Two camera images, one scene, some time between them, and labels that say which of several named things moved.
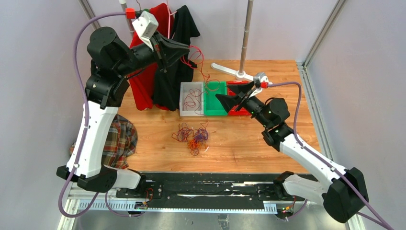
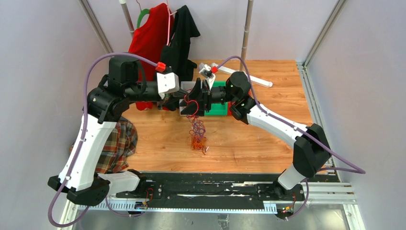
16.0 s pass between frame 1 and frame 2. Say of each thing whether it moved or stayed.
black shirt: stayed
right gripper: moved
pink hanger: stayed
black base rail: stayed
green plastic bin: stayed
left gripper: moved
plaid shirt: stayed
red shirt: stayed
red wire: moved
